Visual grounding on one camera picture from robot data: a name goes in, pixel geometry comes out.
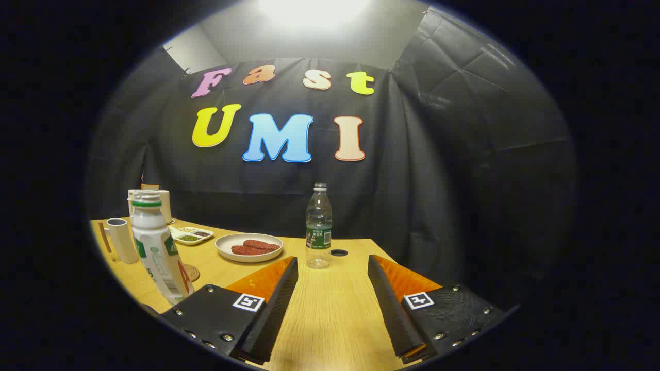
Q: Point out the white juice bottle green label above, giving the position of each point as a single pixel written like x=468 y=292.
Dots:
x=154 y=247

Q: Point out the clear plastic water bottle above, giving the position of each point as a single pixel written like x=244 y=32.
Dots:
x=318 y=242

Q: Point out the black backdrop cloth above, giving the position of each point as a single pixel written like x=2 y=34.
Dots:
x=412 y=206

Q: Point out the cream toaster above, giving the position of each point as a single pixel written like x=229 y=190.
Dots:
x=165 y=206

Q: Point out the beige round plate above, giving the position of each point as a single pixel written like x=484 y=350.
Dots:
x=227 y=242

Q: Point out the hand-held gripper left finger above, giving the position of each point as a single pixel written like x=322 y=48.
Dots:
x=278 y=304

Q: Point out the toast slice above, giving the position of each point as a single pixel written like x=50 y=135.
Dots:
x=150 y=187

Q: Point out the round wooden coaster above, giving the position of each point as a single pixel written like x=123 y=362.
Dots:
x=194 y=273

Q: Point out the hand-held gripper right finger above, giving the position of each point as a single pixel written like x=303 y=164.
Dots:
x=386 y=304

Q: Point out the white divided bean dish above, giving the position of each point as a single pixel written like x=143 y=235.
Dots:
x=181 y=233

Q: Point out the wooden table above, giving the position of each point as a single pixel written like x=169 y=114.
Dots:
x=330 y=309

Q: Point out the red meat slice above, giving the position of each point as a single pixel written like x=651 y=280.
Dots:
x=263 y=245
x=245 y=250

